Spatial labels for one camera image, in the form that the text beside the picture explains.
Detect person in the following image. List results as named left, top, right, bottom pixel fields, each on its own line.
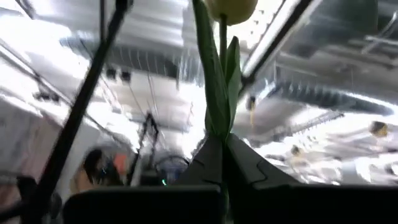
left=82, top=148, right=108, bottom=184

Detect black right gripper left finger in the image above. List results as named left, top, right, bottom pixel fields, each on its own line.
left=63, top=136, right=224, bottom=224

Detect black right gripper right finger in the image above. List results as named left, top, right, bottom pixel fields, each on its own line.
left=223, top=133, right=398, bottom=224

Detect pale tulips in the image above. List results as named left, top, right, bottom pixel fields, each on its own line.
left=191, top=0, right=259, bottom=144

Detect black metal rig frame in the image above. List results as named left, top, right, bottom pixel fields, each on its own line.
left=0, top=0, right=315, bottom=224

